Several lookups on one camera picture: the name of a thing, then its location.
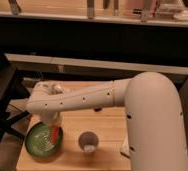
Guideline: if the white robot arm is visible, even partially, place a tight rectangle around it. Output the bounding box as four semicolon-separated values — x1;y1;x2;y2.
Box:
27;72;188;171

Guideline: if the green ceramic bowl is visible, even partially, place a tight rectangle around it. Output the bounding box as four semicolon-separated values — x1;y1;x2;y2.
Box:
25;122;63;158

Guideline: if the small white cup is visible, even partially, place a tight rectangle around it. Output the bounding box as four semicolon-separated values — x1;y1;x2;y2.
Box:
78;131;99;154

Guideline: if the small black object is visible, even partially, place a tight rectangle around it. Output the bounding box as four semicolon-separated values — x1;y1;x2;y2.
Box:
93;108;102;112

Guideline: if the black tripod stand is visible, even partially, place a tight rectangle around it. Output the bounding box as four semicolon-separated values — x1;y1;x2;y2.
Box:
0;54;30;142

